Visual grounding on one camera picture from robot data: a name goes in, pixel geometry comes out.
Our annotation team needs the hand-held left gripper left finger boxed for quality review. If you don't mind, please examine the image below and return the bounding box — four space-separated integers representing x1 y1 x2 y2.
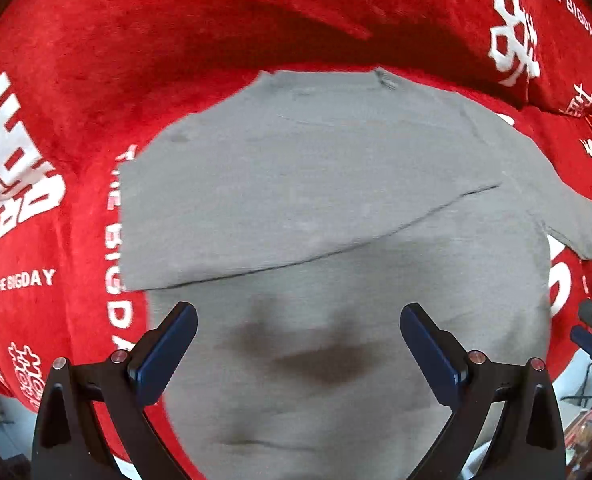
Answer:
31 301 199 480

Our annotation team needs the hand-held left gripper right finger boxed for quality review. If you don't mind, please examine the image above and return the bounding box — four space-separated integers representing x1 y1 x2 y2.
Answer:
400 302 567 480

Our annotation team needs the grey shirt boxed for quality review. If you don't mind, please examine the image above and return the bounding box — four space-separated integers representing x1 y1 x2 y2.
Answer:
117 69 592 480

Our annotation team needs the red printed blanket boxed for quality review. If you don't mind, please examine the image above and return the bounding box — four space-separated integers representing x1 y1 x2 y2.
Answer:
0 0 592 466

